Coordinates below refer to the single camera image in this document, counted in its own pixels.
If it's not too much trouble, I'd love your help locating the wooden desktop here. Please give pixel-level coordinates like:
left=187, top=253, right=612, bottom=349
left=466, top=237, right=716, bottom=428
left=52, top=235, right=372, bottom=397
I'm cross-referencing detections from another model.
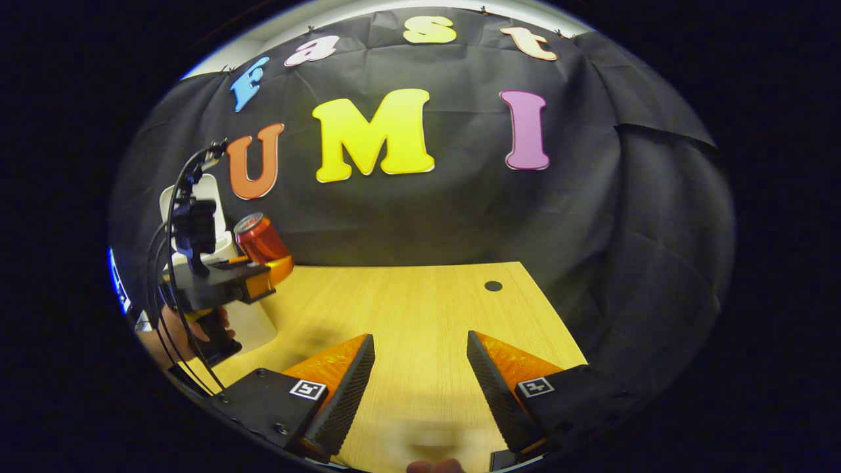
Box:
left=164, top=261, right=589, bottom=473

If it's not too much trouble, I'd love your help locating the black backdrop cloth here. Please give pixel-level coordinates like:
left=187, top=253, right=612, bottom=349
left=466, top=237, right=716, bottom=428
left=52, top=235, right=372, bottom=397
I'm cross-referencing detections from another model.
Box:
left=108, top=7, right=737, bottom=421

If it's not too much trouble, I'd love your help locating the white desktop garbage bin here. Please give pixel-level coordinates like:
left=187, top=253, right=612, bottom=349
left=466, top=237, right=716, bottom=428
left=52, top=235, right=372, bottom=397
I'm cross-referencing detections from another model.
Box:
left=160, top=174, right=279, bottom=357

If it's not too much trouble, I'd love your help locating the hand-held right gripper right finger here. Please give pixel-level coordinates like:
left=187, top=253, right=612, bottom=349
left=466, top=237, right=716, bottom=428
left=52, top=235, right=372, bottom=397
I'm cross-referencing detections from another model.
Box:
left=466, top=330, right=637, bottom=472

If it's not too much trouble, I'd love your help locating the black cable bundle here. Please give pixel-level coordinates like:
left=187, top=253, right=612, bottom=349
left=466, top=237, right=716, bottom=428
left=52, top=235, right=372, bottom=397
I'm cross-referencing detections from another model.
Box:
left=146, top=139, right=229, bottom=403

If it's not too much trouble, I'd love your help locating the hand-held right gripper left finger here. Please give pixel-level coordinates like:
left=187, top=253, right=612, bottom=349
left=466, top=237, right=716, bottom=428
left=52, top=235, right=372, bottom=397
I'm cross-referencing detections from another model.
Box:
left=209, top=332, right=376, bottom=461

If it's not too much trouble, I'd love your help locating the red pop can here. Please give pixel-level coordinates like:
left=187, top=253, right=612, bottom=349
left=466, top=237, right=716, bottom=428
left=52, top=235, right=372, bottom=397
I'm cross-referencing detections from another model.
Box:
left=234, top=212, right=293, bottom=269

